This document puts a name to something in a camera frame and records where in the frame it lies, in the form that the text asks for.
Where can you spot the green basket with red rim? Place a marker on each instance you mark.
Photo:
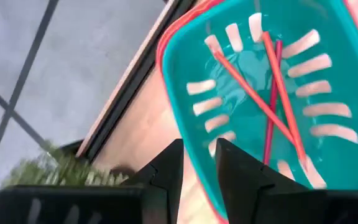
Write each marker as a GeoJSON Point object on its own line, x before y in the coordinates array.
{"type": "Point", "coordinates": [197, 62]}

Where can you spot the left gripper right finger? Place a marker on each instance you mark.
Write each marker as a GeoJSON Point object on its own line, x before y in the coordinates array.
{"type": "Point", "coordinates": [244, 193]}

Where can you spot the orange pencil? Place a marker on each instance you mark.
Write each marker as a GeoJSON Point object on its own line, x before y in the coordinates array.
{"type": "Point", "coordinates": [247, 90]}
{"type": "Point", "coordinates": [283, 93]}

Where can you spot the green potted plant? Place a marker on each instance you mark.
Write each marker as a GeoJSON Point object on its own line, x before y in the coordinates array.
{"type": "Point", "coordinates": [57, 171]}

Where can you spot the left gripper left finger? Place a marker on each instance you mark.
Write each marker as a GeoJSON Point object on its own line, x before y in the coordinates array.
{"type": "Point", "coordinates": [163, 180]}

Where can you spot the black aluminium table frame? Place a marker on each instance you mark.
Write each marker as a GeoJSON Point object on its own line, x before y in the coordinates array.
{"type": "Point", "coordinates": [129, 84]}

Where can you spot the dark red pencil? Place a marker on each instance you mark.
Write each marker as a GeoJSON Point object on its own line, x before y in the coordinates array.
{"type": "Point", "coordinates": [270, 140]}

